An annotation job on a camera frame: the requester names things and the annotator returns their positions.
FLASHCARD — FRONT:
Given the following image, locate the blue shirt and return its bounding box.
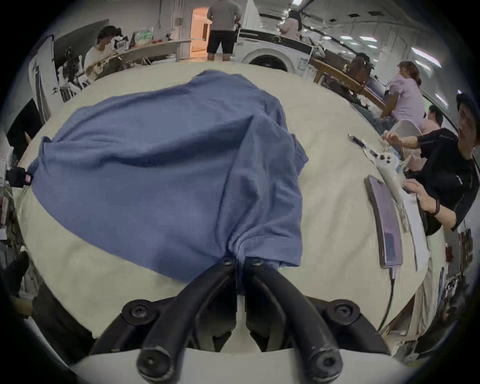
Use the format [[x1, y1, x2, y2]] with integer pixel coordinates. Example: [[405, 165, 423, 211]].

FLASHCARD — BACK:
[[28, 69, 309, 284]]

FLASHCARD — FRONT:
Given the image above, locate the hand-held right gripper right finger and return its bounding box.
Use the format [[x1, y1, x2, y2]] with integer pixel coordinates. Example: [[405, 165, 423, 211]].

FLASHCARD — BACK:
[[244, 257, 391, 382]]

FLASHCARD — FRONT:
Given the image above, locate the black cable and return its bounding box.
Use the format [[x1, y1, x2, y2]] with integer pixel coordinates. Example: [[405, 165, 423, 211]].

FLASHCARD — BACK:
[[377, 267, 399, 332]]

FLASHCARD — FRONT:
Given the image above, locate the white washing machine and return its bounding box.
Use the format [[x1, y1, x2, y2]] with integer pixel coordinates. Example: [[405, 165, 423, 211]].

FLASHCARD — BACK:
[[233, 28, 314, 77]]

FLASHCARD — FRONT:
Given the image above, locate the white paper sheet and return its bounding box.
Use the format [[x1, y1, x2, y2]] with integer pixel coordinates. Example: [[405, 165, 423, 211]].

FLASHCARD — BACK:
[[402, 190, 430, 272]]

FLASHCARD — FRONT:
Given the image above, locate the bed with beige sheet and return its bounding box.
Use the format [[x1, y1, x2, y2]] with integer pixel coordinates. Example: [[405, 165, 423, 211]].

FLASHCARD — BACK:
[[17, 60, 447, 355]]

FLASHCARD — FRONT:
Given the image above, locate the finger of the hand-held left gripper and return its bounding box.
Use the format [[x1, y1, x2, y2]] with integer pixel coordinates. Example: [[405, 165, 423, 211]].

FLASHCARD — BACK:
[[7, 167, 33, 188]]

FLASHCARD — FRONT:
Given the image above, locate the wooden table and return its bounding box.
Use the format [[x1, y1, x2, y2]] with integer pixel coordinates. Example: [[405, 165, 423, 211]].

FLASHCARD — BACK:
[[310, 56, 388, 110]]

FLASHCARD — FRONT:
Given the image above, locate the white hand controller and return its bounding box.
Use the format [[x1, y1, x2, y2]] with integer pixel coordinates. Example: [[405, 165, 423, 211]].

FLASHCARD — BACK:
[[369, 148, 409, 196]]

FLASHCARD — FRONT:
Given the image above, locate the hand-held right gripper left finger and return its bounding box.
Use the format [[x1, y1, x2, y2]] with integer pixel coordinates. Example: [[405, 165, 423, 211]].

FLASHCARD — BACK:
[[90, 257, 239, 380]]

